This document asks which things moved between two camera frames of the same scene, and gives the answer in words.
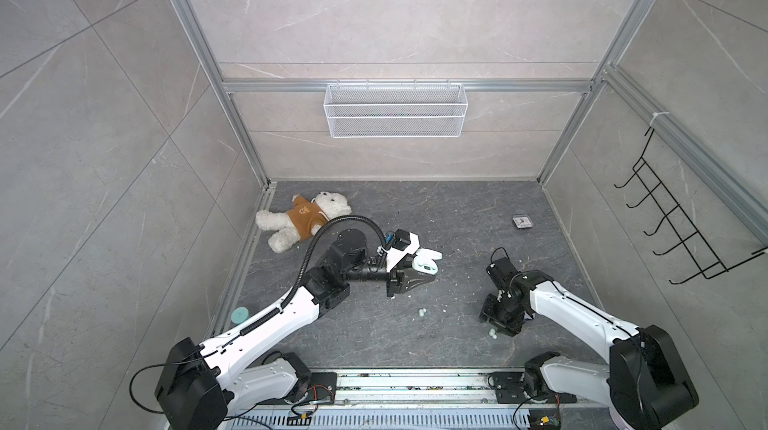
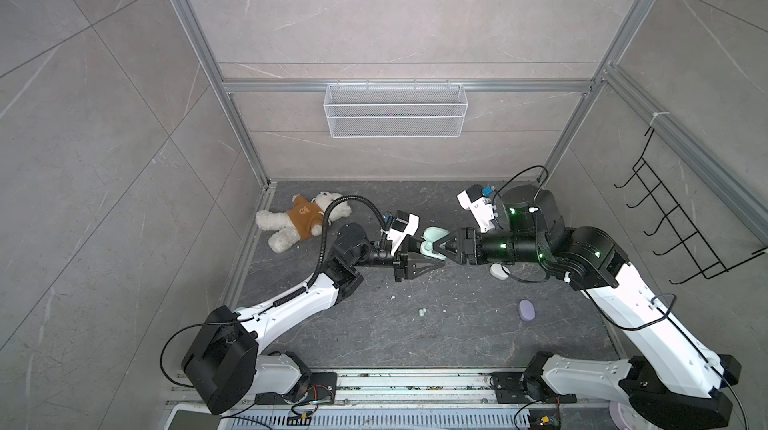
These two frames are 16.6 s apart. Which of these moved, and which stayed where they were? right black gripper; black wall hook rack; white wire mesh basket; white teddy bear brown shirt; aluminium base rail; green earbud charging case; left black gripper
Moved: green earbud charging case; left black gripper; right black gripper
Stayed: white wire mesh basket; aluminium base rail; black wall hook rack; white teddy bear brown shirt
